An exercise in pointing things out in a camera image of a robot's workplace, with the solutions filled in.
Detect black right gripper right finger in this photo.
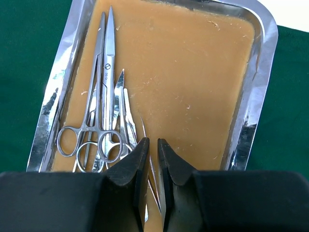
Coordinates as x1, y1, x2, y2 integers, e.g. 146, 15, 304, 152
157, 139, 309, 232

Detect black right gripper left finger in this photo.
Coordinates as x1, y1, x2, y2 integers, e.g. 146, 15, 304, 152
0, 138, 150, 232

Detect thin steel tweezers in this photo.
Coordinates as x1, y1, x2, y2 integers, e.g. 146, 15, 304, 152
139, 115, 162, 223

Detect steel tray with orange liner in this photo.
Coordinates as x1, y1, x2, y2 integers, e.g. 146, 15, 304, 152
26, 0, 279, 232

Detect green surgical cloth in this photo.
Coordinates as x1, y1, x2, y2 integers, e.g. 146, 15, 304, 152
0, 0, 309, 176

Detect steel scissors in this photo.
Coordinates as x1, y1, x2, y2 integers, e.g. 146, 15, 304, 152
76, 6, 133, 174

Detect steel forceps with rings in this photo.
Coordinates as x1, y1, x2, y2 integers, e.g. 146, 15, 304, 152
56, 9, 123, 163

